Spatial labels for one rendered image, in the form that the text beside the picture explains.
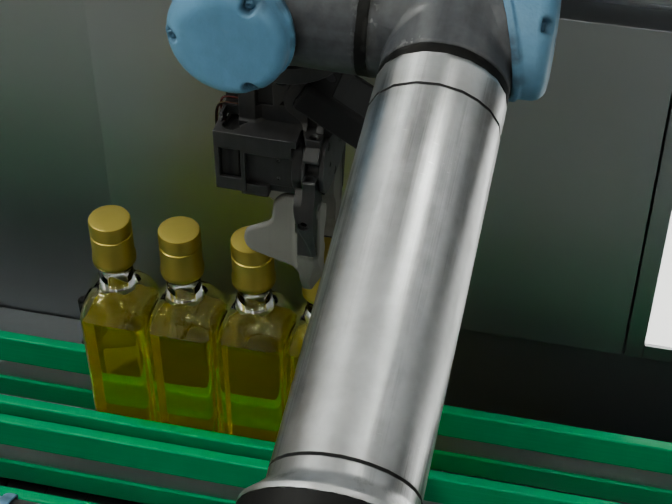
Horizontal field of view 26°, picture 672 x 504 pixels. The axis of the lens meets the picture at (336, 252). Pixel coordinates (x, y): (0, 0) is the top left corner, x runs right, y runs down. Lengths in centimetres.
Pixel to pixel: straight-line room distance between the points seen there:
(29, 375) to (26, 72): 29
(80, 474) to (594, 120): 54
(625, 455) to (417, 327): 60
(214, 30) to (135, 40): 38
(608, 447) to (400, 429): 61
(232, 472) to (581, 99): 42
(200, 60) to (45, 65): 46
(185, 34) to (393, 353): 24
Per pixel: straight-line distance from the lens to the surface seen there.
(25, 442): 131
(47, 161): 136
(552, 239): 124
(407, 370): 69
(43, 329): 149
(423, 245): 72
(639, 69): 112
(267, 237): 109
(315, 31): 83
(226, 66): 84
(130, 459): 127
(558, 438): 128
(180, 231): 115
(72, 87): 130
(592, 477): 131
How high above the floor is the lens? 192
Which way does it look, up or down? 42 degrees down
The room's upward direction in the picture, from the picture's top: straight up
